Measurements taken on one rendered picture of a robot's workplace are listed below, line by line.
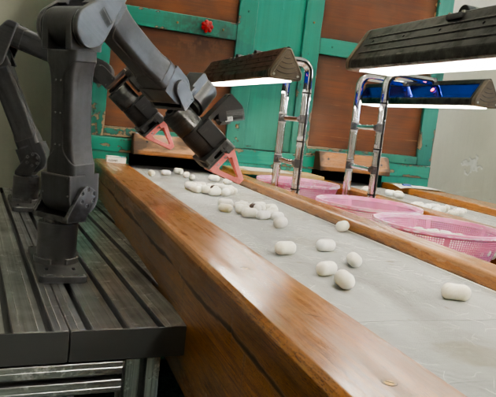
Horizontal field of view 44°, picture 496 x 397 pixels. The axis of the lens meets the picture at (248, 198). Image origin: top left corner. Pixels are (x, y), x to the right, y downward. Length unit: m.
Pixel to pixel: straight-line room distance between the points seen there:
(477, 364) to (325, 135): 1.79
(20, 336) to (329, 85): 1.77
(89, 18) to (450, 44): 0.52
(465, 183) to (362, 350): 3.47
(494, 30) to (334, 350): 0.45
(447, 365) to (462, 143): 3.35
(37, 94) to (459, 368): 2.45
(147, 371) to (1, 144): 2.12
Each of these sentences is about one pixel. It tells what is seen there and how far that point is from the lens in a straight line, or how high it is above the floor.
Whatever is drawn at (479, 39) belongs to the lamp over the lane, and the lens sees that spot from 0.80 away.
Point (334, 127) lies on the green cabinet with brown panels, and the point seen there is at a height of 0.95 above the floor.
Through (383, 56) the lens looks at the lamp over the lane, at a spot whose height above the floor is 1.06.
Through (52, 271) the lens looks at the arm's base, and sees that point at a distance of 0.99.
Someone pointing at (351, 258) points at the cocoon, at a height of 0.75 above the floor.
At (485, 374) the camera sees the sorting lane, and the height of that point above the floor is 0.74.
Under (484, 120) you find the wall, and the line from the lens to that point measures 4.01.
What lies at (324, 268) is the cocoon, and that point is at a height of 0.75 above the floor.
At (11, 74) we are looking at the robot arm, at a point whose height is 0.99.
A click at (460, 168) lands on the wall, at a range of 3.92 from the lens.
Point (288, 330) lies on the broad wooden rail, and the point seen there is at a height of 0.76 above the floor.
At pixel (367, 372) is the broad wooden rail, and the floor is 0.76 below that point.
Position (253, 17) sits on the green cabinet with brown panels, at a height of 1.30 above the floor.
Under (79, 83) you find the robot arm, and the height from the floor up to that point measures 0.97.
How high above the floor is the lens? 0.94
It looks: 7 degrees down
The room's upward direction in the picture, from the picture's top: 6 degrees clockwise
